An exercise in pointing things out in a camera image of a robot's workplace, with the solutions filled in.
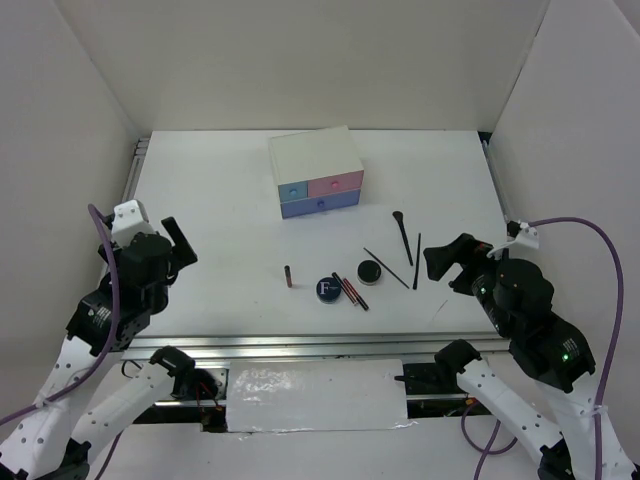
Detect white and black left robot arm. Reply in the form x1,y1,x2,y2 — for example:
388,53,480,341
1,217,218,479

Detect light blue small drawer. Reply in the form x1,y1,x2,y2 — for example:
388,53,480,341
278,181,308,203

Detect aluminium front rail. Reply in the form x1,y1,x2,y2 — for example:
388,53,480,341
124,332,508,362

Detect aluminium left side rail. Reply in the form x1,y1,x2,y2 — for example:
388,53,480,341
122,137,150,202

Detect white glossy cover sheet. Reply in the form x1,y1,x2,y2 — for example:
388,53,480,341
226,360,408,433

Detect aluminium right side rail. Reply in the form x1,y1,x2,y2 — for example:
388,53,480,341
478,131,511,224

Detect white mini drawer cabinet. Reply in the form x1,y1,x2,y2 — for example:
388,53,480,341
268,126,364,192

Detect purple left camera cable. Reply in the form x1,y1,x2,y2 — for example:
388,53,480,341
0,203,124,480

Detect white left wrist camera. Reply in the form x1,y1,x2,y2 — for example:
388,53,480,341
106,199,154,248

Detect black round powder jar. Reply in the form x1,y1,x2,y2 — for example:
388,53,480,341
357,260,382,286

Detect black fluffy makeup brush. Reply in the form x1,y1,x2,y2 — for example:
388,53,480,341
392,211,414,266

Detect navy round compact with F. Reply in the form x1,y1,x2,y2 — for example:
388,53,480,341
316,276,342,304

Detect black red lip liner pencil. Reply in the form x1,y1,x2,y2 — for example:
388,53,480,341
332,272,369,311

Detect thin black eyeliner brush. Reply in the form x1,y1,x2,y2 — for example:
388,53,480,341
363,247,411,290

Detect pink drawer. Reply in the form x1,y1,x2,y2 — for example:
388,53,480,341
307,170,364,198

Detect dark red lipstick tube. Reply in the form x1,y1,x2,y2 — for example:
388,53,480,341
284,265,293,288

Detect aluminium rail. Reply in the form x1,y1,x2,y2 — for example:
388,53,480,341
122,137,150,202
124,332,508,362
478,131,511,224

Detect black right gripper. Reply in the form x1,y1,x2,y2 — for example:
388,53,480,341
422,228,513,333

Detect purple-blue bottom drawer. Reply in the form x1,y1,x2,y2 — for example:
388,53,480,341
280,189,361,219

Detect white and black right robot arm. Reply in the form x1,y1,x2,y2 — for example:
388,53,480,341
423,233,639,479

